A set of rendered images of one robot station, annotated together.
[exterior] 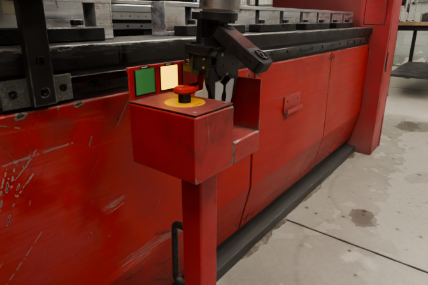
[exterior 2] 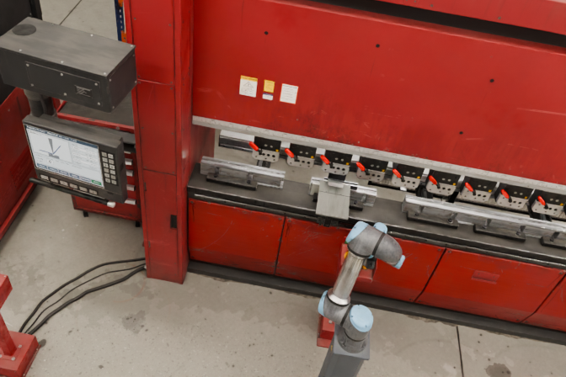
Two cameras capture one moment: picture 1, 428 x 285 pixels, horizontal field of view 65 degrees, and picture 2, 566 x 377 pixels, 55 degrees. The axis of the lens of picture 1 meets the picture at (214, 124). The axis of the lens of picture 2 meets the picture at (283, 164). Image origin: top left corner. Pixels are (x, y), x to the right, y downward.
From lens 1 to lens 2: 2.76 m
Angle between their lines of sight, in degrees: 51
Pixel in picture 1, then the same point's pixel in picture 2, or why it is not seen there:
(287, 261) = (419, 337)
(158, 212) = not seen: hidden behind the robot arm
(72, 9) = (358, 195)
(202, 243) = not seen: hidden behind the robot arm
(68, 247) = (319, 256)
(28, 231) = (311, 246)
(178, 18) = (413, 208)
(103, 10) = (371, 198)
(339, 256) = (445, 363)
